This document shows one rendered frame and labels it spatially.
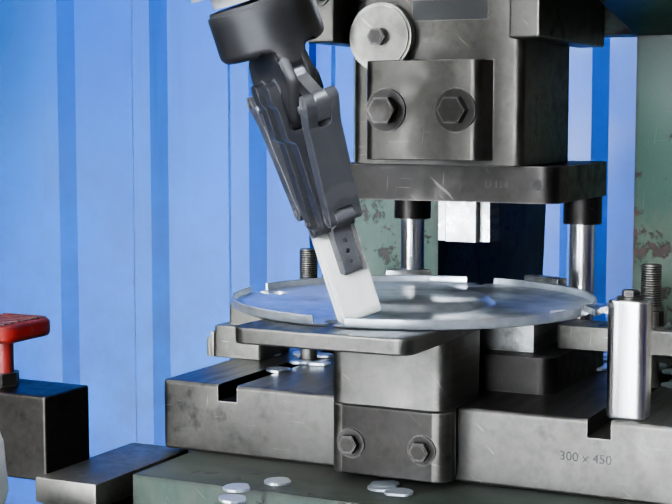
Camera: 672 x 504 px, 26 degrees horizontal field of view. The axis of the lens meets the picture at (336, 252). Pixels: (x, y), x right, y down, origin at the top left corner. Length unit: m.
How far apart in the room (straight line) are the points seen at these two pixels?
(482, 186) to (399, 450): 0.23
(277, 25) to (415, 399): 0.32
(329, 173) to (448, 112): 0.19
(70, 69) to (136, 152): 0.23
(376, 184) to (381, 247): 0.28
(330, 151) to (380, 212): 0.53
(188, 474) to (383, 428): 0.16
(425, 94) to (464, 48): 0.05
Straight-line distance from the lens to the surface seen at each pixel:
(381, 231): 1.50
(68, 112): 2.86
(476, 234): 1.25
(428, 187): 1.21
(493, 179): 1.19
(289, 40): 0.98
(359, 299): 1.04
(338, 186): 0.99
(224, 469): 1.20
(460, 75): 1.16
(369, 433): 1.14
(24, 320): 1.24
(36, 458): 1.22
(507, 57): 1.18
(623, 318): 1.10
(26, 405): 1.21
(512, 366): 1.20
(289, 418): 1.21
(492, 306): 1.15
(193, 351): 2.76
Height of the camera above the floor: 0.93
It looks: 5 degrees down
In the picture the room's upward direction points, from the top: straight up
